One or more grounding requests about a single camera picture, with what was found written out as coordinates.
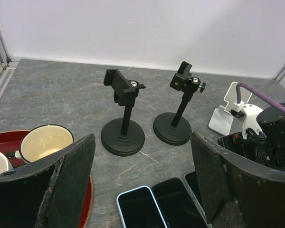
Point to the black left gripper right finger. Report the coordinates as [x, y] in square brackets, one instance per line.
[233, 187]

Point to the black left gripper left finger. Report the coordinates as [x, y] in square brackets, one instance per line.
[42, 190]

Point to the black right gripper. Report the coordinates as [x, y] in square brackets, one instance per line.
[237, 144]

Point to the light blue phone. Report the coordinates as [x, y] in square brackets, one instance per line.
[138, 208]

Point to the black round phone stand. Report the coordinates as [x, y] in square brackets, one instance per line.
[123, 137]

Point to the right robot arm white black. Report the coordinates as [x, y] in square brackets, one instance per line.
[262, 138]

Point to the white phone stand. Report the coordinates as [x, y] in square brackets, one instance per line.
[222, 119]

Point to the beige mug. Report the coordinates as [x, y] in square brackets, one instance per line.
[43, 141]

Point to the red round tray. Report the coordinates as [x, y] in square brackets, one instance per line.
[85, 204]

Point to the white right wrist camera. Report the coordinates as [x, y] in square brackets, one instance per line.
[251, 112]

